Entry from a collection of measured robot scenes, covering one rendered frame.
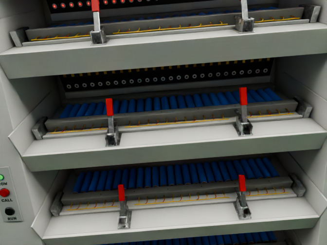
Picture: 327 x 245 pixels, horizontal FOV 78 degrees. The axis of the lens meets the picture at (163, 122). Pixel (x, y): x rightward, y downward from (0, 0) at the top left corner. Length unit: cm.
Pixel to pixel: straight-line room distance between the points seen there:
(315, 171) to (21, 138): 62
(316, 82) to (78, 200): 59
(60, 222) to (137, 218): 18
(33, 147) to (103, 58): 24
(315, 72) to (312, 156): 18
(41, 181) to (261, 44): 54
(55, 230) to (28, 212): 7
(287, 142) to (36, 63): 50
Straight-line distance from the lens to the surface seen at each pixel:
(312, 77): 54
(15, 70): 47
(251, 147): 45
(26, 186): 51
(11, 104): 48
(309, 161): 57
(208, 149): 42
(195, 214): 51
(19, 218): 56
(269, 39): 43
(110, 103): 41
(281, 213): 55
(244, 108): 43
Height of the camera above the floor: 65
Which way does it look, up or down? 12 degrees down
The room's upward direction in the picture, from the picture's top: 5 degrees counter-clockwise
